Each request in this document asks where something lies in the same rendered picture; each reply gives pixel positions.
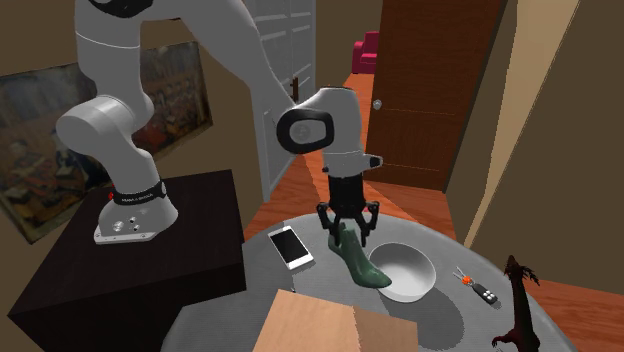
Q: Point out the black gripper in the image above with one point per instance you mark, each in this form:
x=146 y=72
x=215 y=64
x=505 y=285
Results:
x=346 y=195

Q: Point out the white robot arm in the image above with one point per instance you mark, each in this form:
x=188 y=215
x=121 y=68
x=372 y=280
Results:
x=122 y=122

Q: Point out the white smartphone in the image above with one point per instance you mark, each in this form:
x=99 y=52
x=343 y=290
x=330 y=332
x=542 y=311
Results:
x=291 y=246

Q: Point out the round grey table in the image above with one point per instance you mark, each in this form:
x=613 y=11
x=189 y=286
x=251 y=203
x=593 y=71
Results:
x=322 y=282

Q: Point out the white bowl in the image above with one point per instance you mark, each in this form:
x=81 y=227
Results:
x=407 y=273

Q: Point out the black key fob with keys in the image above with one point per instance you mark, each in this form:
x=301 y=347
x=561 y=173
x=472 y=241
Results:
x=480 y=287

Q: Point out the brown wooden door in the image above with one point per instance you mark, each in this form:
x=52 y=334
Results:
x=419 y=88

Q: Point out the red armchair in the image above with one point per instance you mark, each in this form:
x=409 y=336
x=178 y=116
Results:
x=366 y=53

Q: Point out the white panelled wardrobe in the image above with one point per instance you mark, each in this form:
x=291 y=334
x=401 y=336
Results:
x=287 y=48

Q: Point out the dark red bird figure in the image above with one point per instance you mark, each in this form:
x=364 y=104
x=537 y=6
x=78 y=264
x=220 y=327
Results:
x=521 y=302

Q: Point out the dark robot stand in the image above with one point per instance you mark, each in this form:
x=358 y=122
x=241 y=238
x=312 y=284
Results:
x=161 y=273

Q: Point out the framed wall painting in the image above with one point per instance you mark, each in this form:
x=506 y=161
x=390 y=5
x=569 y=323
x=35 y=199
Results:
x=48 y=146

